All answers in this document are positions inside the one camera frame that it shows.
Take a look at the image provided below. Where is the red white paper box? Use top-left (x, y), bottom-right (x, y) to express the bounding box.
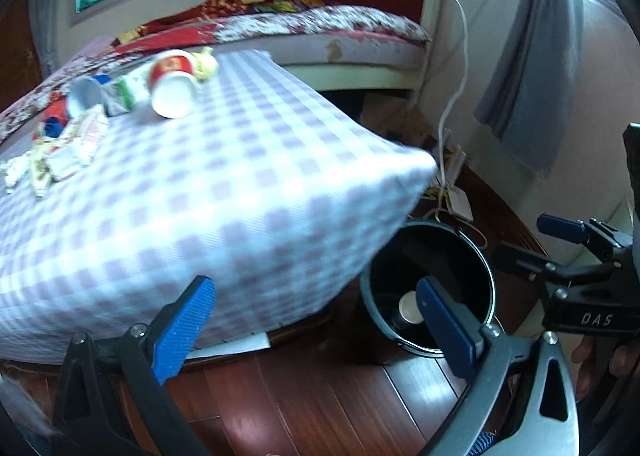
top-left (44, 104), bottom-right (108, 182)

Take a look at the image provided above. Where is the red plastic bag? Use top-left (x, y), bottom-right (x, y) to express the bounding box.
top-left (42, 97), bottom-right (70, 127)

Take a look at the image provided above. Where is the red paper cup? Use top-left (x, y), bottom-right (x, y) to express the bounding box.
top-left (148, 49), bottom-right (198, 119)

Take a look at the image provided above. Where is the small blue paper cup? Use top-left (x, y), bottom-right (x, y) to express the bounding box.
top-left (65, 73), bottom-right (114, 121)

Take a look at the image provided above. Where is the blue towel rag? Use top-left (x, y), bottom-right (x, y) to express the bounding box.
top-left (43, 117), bottom-right (68, 138)

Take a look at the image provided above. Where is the yellow towel rag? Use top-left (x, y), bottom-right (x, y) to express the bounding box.
top-left (192, 46), bottom-right (218, 82)

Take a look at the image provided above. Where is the black plastic trash bucket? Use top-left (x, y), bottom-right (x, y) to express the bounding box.
top-left (359, 220), bottom-right (497, 361)

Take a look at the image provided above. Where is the right human hand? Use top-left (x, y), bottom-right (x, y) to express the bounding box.
top-left (567, 335), bottom-right (639, 403)

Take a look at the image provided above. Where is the grey curtain right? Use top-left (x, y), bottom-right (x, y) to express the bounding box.
top-left (475, 0), bottom-right (584, 177)

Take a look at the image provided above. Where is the purple checkered tablecloth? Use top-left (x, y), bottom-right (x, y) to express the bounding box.
top-left (1, 50), bottom-right (436, 364)

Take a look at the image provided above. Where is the cardboard box under bed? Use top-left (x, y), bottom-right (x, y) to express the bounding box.
top-left (359, 94), bottom-right (435, 147)

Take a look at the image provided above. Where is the crumpled white tissue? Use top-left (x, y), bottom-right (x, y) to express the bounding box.
top-left (1, 153), bottom-right (30, 190)

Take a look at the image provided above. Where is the green white carton box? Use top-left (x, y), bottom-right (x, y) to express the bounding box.
top-left (102, 73), bottom-right (150, 118)

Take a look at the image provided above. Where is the bed with floral sheet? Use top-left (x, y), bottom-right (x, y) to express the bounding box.
top-left (1, 5), bottom-right (432, 142)

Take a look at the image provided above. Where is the red patterned blanket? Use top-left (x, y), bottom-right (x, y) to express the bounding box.
top-left (112, 0), bottom-right (326, 47)

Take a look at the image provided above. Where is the white hanging power cable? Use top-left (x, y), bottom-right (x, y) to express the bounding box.
top-left (424, 0), bottom-right (471, 217)

